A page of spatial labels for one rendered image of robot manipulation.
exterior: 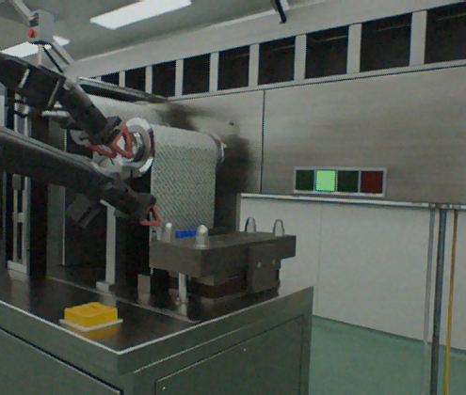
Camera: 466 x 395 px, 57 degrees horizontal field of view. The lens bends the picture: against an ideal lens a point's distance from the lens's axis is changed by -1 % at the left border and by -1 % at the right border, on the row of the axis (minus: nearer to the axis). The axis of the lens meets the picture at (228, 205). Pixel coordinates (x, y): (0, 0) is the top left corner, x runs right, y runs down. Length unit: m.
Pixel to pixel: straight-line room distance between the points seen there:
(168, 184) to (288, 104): 0.40
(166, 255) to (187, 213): 0.21
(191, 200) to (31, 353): 0.52
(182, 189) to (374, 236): 2.61
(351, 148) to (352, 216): 2.53
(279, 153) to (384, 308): 2.58
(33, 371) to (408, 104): 1.01
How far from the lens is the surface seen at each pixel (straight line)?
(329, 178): 1.14
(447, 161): 1.06
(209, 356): 0.91
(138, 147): 1.07
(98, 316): 0.85
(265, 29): 1.33
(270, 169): 1.23
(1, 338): 1.15
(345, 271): 3.71
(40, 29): 1.62
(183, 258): 0.95
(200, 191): 1.19
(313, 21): 1.26
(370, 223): 3.59
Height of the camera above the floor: 1.17
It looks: 3 degrees down
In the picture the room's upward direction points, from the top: 2 degrees clockwise
